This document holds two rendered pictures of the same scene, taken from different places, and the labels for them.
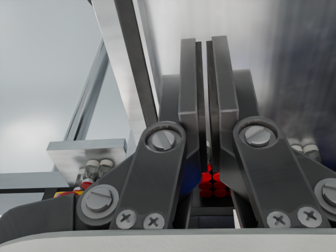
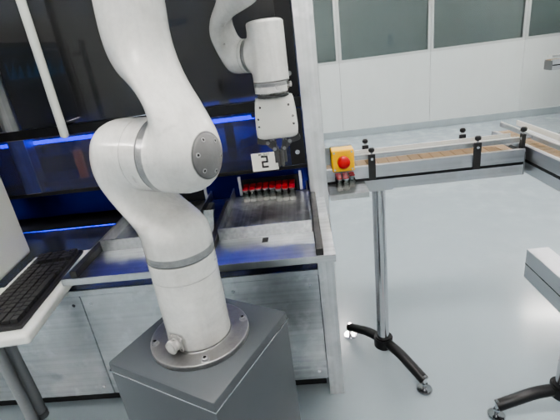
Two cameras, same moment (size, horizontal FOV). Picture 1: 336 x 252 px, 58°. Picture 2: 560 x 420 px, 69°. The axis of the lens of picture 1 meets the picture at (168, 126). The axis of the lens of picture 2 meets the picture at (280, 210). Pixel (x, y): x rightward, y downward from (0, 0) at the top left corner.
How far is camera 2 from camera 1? 0.94 m
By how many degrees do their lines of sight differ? 25
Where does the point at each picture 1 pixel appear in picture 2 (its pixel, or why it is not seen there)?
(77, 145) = (353, 195)
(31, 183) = (387, 182)
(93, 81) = (379, 265)
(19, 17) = (484, 353)
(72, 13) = (429, 357)
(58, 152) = (363, 191)
